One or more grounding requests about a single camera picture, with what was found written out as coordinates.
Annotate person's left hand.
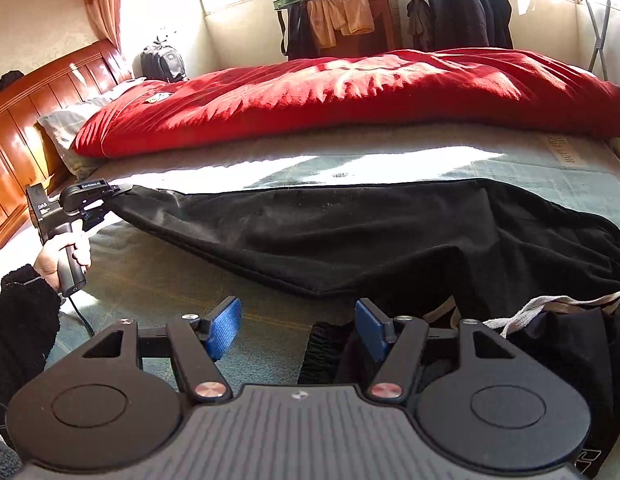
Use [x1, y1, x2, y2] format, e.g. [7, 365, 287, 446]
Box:
[34, 230, 93, 292]

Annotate wooden headboard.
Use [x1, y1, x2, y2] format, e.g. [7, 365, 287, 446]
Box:
[0, 39, 133, 253]

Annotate dark hanging jacket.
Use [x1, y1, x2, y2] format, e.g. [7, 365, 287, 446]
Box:
[470, 0, 513, 50]

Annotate orange hanging cloth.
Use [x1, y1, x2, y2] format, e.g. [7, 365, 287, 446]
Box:
[332, 0, 375, 36]
[306, 0, 338, 50]

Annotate metal clothes rack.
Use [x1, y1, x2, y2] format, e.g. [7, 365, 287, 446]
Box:
[402, 0, 616, 81]

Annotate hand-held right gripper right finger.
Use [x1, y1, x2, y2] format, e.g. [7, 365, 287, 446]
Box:
[355, 298, 536, 406]

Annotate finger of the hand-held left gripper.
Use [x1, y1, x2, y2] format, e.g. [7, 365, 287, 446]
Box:
[104, 183, 136, 202]
[82, 201, 113, 233]

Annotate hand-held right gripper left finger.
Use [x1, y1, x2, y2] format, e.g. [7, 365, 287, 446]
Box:
[64, 296, 243, 406]

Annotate person's left forearm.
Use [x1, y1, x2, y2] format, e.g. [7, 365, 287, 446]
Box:
[0, 264, 63, 431]

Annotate red quilt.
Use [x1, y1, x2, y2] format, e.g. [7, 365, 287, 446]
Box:
[70, 49, 620, 160]

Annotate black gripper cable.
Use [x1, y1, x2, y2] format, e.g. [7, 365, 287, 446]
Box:
[60, 292, 98, 338]

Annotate black pants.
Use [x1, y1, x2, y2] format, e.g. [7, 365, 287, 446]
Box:
[107, 177, 620, 480]

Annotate bed with green plaid sheet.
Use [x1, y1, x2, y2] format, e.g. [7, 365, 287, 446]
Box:
[0, 120, 620, 396]

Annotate grey pillow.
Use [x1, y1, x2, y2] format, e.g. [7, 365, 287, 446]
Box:
[37, 80, 140, 181]

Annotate black jacket with badge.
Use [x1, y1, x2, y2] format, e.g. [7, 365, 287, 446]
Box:
[424, 0, 491, 51]

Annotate grey backpack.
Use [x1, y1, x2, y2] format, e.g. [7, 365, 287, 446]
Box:
[132, 42, 187, 83]

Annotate wooden cabinet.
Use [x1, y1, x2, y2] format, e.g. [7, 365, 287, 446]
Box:
[335, 0, 403, 58]

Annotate olive hanging cloth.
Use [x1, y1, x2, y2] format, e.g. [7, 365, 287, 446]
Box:
[406, 0, 433, 51]

